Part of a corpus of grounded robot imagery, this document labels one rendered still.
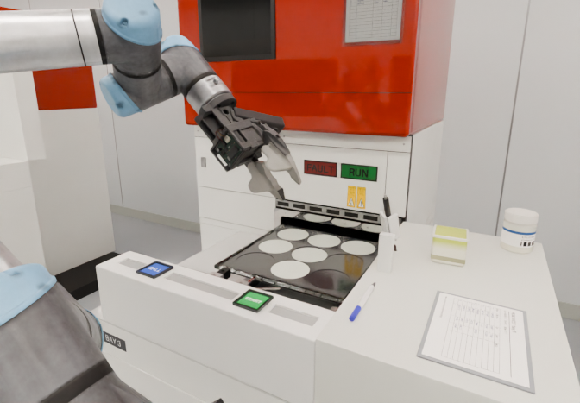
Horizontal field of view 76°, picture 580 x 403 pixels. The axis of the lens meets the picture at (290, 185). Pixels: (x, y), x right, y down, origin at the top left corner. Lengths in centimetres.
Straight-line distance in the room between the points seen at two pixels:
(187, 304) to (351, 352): 33
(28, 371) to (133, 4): 44
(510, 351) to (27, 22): 80
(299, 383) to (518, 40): 226
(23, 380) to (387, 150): 97
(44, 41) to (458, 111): 231
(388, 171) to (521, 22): 163
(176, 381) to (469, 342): 59
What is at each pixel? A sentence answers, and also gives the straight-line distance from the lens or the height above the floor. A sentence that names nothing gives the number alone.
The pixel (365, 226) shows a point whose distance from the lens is 120.
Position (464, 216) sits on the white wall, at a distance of 270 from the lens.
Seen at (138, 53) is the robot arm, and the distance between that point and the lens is 61.
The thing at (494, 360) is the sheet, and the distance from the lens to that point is 66.
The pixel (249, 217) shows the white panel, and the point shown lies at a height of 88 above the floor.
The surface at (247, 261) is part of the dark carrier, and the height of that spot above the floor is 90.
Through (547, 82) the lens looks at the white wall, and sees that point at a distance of 259.
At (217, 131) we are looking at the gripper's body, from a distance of 67.
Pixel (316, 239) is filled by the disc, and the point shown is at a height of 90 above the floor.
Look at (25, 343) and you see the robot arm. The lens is 42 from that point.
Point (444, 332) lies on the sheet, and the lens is 69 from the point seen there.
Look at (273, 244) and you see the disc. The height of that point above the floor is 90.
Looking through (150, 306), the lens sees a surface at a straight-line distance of 87.
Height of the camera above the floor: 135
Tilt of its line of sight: 14 degrees down
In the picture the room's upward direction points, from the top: straight up
